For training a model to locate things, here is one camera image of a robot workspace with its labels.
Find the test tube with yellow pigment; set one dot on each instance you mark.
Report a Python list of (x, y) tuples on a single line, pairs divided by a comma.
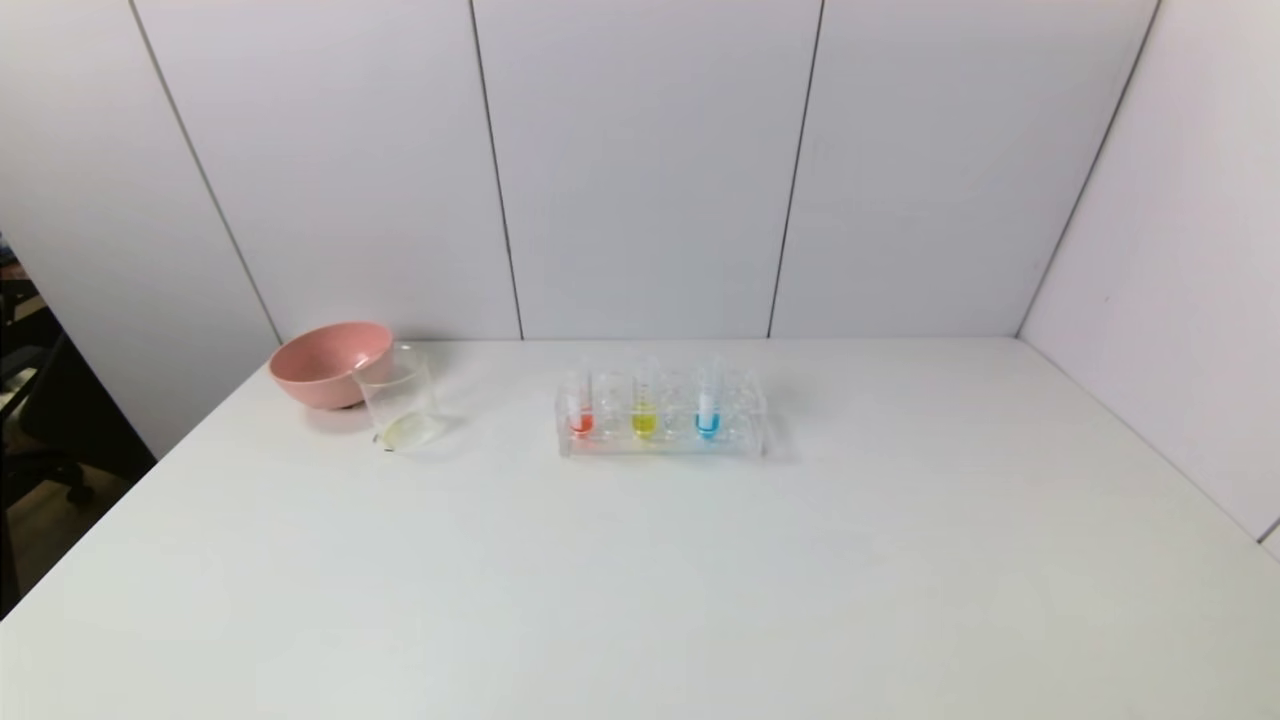
[(644, 423)]

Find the test tube with red pigment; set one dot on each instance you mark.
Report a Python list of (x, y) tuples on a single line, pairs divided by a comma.
[(581, 422)]

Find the test tube with blue pigment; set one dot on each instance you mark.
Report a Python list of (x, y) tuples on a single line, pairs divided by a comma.
[(707, 422)]

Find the clear acrylic test tube rack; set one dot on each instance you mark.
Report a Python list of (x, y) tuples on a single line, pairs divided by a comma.
[(740, 420)]

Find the clear plastic beaker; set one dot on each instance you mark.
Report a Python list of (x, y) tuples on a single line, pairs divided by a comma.
[(400, 410)]

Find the pink plastic bowl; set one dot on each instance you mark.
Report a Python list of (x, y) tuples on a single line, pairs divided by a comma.
[(320, 375)]

